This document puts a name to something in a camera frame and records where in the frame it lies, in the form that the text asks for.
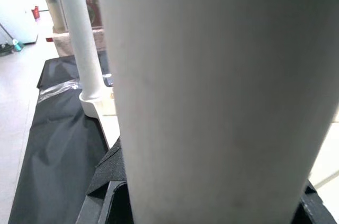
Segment beige cloth covered bench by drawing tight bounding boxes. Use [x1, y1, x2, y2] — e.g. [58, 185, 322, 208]
[52, 26, 106, 57]

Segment black tablecloth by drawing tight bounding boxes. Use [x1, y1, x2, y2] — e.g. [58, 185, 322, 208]
[7, 50, 115, 224]

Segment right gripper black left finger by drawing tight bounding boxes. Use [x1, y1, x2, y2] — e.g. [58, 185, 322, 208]
[76, 137, 135, 224]

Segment white plastic table leg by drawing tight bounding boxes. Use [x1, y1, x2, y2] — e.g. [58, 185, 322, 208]
[96, 0, 339, 224]
[54, 0, 104, 101]

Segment orange lidded storage box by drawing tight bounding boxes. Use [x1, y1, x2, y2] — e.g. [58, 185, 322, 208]
[41, 0, 103, 34]

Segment white plastic children table top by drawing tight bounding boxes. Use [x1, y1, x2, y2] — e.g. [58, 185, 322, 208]
[78, 86, 339, 190]

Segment small teal cleaning brush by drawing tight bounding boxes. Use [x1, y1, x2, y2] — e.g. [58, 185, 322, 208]
[12, 38, 25, 53]

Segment small red bottle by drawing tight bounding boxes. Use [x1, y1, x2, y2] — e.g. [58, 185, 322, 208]
[31, 5, 41, 21]

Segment clear plastic film piece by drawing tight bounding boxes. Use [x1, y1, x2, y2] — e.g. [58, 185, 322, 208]
[39, 80, 82, 102]

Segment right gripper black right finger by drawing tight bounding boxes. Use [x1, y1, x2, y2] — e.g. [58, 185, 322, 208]
[291, 178, 337, 224]

